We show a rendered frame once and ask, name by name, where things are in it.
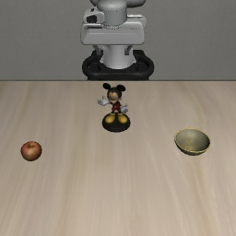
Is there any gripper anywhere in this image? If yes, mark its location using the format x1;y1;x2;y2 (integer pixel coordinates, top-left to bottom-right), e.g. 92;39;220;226
79;14;148;57

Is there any olive green bowl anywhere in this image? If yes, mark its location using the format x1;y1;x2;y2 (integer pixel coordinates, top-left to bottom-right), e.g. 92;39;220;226
173;127;212;157

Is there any red apple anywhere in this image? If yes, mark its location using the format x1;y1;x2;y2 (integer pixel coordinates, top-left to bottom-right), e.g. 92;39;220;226
19;140;43;162

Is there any small toy figure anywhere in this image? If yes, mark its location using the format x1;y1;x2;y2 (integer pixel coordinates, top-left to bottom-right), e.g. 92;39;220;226
97;82;132;134

